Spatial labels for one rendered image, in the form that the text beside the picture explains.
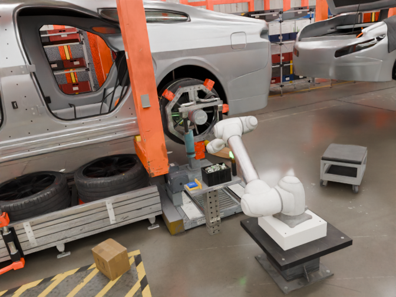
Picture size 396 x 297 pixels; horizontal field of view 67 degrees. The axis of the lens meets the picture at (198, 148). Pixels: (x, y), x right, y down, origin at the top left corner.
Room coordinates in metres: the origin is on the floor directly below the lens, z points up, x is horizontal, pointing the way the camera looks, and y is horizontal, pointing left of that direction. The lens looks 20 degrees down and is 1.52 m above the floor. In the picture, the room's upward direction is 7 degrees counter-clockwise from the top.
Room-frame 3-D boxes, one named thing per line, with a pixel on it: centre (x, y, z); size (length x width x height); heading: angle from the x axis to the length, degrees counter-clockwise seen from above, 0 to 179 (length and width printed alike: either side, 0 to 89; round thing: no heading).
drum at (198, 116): (2.76, -0.02, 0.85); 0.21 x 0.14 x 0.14; 19
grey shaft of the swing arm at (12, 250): (1.89, 1.45, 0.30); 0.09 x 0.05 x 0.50; 109
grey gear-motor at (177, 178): (2.63, 0.26, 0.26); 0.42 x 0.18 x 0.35; 19
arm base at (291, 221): (1.64, -0.56, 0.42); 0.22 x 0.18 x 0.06; 116
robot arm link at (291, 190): (1.63, -0.53, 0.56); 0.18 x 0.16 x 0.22; 102
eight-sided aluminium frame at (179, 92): (2.83, 0.00, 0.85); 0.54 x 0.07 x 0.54; 109
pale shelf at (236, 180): (2.14, -0.08, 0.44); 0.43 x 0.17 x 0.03; 109
